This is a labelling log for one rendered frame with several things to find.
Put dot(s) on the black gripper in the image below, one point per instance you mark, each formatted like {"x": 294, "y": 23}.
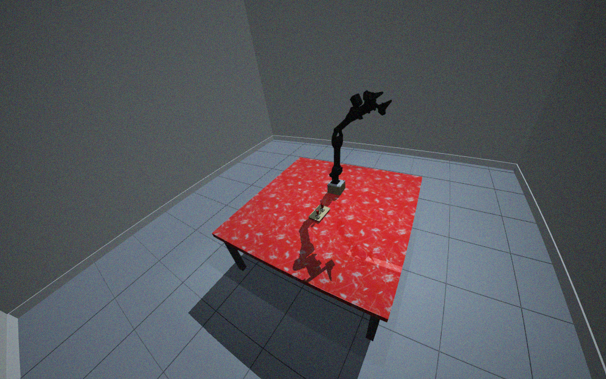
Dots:
{"x": 370, "y": 103}

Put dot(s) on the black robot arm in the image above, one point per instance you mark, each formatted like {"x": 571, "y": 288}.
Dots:
{"x": 355, "y": 113}

